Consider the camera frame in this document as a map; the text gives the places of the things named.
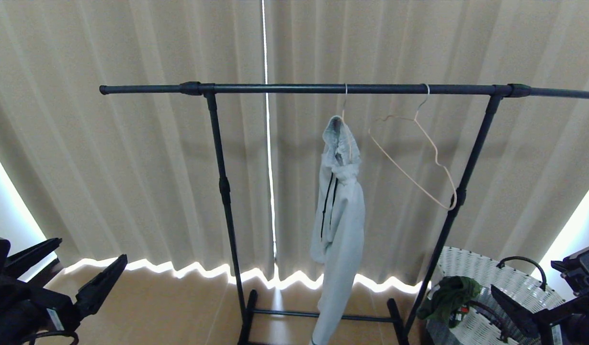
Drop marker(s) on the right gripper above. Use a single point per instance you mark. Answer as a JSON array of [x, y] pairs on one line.
[[572, 323]]

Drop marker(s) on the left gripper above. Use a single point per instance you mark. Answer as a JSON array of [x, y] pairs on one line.
[[21, 311]]

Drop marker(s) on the green garment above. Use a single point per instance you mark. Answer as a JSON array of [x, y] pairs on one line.
[[447, 292]]

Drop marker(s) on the pale grey shorts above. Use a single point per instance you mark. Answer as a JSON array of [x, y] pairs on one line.
[[342, 230]]

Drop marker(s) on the pink clothes hanger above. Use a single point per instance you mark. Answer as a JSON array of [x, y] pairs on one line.
[[436, 151], [343, 108]]

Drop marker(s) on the white laundry basket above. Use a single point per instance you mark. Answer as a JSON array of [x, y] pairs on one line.
[[467, 268]]

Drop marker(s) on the black clothes rack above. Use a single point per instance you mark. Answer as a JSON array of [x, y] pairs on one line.
[[275, 88]]

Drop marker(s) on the beige curtain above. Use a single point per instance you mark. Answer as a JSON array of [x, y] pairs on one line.
[[131, 167]]

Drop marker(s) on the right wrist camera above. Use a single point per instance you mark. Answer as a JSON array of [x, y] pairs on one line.
[[582, 268]]

